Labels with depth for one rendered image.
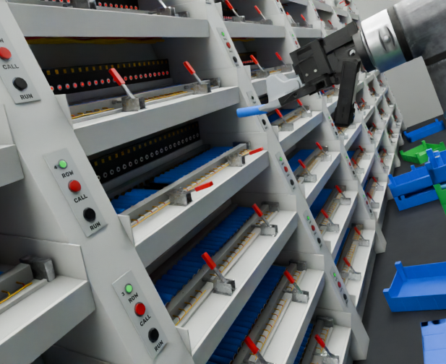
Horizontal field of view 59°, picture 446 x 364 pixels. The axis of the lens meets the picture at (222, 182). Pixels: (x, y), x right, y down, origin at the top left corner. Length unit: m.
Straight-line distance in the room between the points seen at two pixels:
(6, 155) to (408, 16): 0.59
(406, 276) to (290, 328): 0.76
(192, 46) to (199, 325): 0.76
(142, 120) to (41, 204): 0.26
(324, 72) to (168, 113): 0.31
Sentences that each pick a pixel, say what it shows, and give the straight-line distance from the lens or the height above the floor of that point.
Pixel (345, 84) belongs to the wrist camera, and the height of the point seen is 0.78.
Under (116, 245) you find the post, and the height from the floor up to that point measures 0.72.
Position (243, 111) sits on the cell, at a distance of 0.78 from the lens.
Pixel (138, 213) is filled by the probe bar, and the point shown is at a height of 0.73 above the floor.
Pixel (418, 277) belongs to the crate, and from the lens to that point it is 1.66.
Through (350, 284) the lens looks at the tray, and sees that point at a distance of 1.49.
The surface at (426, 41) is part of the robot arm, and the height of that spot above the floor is 0.79.
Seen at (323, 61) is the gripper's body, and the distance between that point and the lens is 0.70.
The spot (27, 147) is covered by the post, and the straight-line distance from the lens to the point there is 0.56.
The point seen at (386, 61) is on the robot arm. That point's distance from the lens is 0.69.
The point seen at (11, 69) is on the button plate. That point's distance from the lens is 0.60.
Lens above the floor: 0.79
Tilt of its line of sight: 6 degrees down
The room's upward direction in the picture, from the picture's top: 26 degrees counter-clockwise
